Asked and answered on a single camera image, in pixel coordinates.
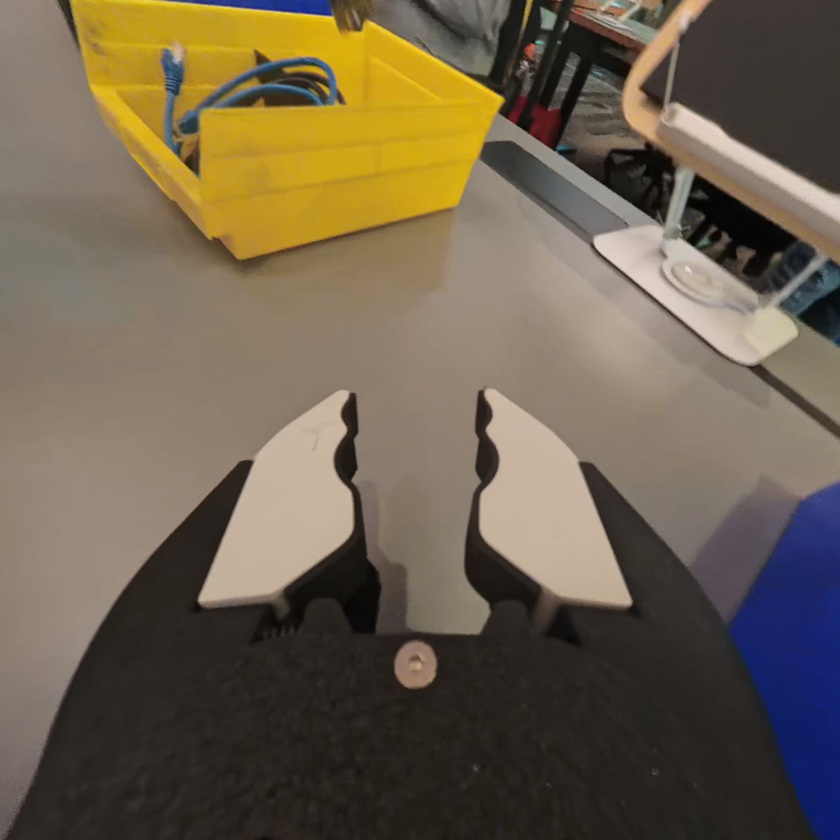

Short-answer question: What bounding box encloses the yellow plastic bin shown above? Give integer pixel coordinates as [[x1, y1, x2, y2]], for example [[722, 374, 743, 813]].
[[73, 0, 506, 261]]

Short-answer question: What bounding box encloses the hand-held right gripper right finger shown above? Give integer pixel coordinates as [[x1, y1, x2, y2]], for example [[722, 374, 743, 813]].
[[464, 386, 635, 634]]

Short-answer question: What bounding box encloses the blue plastic bin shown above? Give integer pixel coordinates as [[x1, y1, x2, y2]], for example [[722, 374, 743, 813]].
[[729, 483, 840, 840]]

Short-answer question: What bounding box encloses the blue ethernet cable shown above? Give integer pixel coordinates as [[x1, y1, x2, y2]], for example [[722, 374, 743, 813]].
[[161, 42, 345, 156]]

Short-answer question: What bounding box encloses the black ethernet cable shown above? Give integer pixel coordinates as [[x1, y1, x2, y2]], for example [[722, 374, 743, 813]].
[[250, 53, 345, 109]]

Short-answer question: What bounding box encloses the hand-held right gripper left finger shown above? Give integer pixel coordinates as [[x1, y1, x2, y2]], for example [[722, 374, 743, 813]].
[[197, 389, 384, 634]]

